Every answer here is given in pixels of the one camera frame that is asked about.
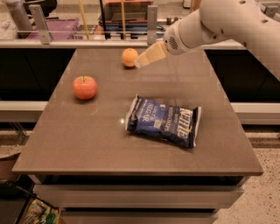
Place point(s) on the orange fruit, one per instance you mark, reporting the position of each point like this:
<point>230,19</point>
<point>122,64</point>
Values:
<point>128,57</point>

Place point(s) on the snack box on floor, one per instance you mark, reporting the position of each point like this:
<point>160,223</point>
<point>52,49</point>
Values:
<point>38,212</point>

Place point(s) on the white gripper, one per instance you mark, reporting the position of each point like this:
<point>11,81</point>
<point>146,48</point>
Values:
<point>171,41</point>

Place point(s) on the red apple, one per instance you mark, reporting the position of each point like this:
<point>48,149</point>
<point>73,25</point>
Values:
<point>84,87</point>

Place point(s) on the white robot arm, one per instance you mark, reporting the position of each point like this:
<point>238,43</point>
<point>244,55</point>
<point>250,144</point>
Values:
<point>218,20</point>

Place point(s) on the grey table drawer unit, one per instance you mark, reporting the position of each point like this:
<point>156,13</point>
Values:
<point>139,199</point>

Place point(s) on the glass railing with metal posts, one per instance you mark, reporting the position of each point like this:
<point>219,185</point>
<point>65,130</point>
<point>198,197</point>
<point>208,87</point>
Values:
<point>84,40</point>

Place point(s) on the blue bin in background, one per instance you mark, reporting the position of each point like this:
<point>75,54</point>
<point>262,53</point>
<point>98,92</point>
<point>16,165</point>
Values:
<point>131,29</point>

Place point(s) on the purple plastic crate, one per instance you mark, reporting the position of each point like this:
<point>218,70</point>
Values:
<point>58,29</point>

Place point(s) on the blue Kettle chips bag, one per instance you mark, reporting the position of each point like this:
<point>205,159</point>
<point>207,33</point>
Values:
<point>174,124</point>

